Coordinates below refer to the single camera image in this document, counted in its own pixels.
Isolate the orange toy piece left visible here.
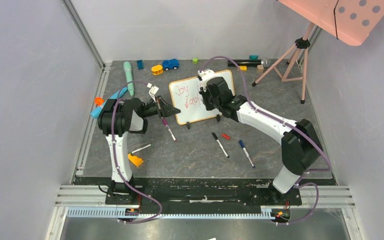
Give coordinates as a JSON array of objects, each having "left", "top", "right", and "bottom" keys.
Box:
[{"left": 94, "top": 97, "right": 105, "bottom": 106}]

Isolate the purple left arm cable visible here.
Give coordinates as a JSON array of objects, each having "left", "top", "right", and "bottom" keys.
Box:
[{"left": 110, "top": 81, "right": 164, "bottom": 225}]

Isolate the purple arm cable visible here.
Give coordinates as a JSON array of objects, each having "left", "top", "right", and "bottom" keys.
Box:
[
  {"left": 199, "top": 55, "right": 332, "bottom": 227},
  {"left": 110, "top": 81, "right": 164, "bottom": 225}
]

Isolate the beige wooden cube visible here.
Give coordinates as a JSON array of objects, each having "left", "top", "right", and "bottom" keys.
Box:
[{"left": 256, "top": 65, "right": 265, "bottom": 73}]

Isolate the pink tripod stand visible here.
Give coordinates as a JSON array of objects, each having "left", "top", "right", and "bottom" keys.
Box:
[{"left": 252, "top": 22, "right": 315, "bottom": 105}]

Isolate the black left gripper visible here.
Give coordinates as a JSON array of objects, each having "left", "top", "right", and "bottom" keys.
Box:
[{"left": 141, "top": 96, "right": 181, "bottom": 120}]

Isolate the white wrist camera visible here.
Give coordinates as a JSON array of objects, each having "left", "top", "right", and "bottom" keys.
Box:
[
  {"left": 147, "top": 83, "right": 159, "bottom": 102},
  {"left": 197, "top": 69, "right": 218, "bottom": 92}
]

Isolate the pink perforated board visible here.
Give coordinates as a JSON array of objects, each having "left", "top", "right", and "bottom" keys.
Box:
[{"left": 279, "top": 0, "right": 384, "bottom": 47}]

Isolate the blue toy car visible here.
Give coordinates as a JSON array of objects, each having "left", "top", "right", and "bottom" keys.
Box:
[{"left": 162, "top": 58, "right": 180, "bottom": 71}]

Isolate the black cylinder tube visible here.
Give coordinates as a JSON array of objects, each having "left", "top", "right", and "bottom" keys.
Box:
[{"left": 227, "top": 59, "right": 263, "bottom": 67}]

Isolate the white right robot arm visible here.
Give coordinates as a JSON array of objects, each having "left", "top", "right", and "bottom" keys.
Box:
[{"left": 199, "top": 76, "right": 323, "bottom": 204}]

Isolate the teal block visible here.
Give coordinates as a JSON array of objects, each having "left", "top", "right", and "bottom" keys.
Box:
[{"left": 249, "top": 55, "right": 259, "bottom": 60}]

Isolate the clear plastic ball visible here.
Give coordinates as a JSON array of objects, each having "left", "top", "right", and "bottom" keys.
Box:
[{"left": 261, "top": 58, "right": 272, "bottom": 68}]

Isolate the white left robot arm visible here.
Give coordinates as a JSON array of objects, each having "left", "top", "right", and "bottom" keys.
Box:
[{"left": 97, "top": 95, "right": 181, "bottom": 204}]

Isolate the black capped whiteboard marker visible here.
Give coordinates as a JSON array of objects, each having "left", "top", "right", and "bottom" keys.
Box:
[{"left": 211, "top": 132, "right": 230, "bottom": 158}]

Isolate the purple capped whiteboard marker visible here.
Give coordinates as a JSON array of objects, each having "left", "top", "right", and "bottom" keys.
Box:
[{"left": 161, "top": 118, "right": 177, "bottom": 142}]

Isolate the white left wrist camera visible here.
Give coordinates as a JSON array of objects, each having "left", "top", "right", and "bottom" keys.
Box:
[{"left": 147, "top": 83, "right": 159, "bottom": 102}]

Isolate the mint green toy tube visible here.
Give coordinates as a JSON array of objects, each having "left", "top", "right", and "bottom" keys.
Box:
[{"left": 123, "top": 61, "right": 135, "bottom": 97}]

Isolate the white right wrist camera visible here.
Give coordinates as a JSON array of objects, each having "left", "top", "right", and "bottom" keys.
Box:
[{"left": 197, "top": 69, "right": 218, "bottom": 92}]

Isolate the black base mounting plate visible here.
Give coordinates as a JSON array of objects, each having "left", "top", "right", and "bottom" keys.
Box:
[{"left": 73, "top": 177, "right": 302, "bottom": 215}]

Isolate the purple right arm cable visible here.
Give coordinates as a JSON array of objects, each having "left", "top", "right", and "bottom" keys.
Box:
[{"left": 199, "top": 55, "right": 332, "bottom": 227}]

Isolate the orange wedge block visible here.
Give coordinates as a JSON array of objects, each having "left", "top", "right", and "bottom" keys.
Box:
[{"left": 128, "top": 153, "right": 144, "bottom": 167}]

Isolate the blue capped whiteboard marker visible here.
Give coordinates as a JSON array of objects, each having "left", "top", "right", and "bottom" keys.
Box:
[{"left": 238, "top": 139, "right": 256, "bottom": 168}]

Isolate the green cube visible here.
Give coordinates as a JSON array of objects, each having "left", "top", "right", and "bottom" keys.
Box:
[{"left": 192, "top": 58, "right": 199, "bottom": 65}]

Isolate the yellow oval toy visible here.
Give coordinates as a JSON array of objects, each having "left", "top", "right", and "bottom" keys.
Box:
[{"left": 151, "top": 64, "right": 164, "bottom": 76}]

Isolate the dark blue block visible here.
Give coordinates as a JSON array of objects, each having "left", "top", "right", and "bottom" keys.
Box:
[{"left": 136, "top": 60, "right": 145, "bottom": 70}]

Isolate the red marker cap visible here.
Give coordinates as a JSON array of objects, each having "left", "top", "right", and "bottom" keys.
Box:
[{"left": 221, "top": 133, "right": 231, "bottom": 140}]

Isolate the green capped whiteboard marker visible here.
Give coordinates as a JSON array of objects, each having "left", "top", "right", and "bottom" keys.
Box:
[{"left": 128, "top": 143, "right": 152, "bottom": 155}]

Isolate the white whiteboard orange frame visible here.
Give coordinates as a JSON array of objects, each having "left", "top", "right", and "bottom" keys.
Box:
[{"left": 168, "top": 77, "right": 221, "bottom": 125}]

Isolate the white comb cable duct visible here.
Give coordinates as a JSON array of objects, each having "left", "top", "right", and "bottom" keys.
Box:
[{"left": 66, "top": 206, "right": 275, "bottom": 220}]

